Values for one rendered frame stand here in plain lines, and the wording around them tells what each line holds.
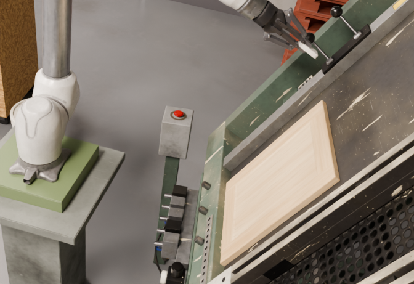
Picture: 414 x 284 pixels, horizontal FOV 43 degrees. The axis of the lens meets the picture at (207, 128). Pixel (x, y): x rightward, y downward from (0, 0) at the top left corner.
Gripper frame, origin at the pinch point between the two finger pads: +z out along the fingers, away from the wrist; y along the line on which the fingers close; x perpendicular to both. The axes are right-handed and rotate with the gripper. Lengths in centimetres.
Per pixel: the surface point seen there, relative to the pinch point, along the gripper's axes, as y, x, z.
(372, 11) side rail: 16.2, 26.0, 17.6
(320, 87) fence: -8.5, 2.0, 14.0
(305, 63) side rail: -13.6, 26.0, 14.8
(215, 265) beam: -57, -45, 12
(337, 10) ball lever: 12.9, 8.2, 0.8
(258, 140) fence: -38.9, 2.0, 13.5
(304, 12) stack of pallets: -54, 226, 72
